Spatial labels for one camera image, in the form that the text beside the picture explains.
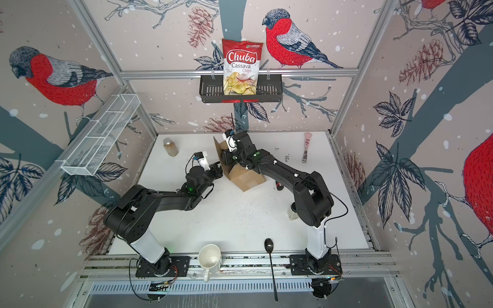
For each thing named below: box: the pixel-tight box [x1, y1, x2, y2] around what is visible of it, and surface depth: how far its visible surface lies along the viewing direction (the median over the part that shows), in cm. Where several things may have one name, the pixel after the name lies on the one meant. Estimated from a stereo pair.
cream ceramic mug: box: [198, 243, 223, 283], surface depth 71 cm
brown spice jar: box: [163, 137, 180, 157], surface depth 106 cm
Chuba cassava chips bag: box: [222, 38, 264, 96], surface depth 86 cm
